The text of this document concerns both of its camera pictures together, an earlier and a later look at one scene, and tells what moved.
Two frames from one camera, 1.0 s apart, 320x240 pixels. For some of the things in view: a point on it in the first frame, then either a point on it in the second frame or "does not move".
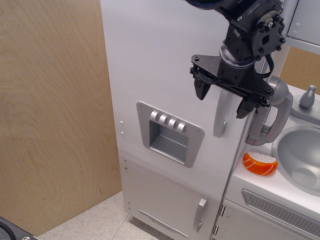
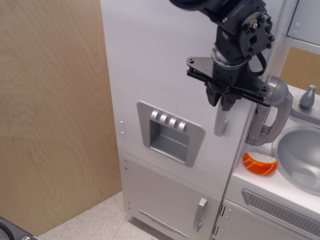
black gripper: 239,78 → 229,75
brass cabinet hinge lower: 215,230 does not move
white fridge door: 160,121 does not move
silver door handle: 221,114 does not move
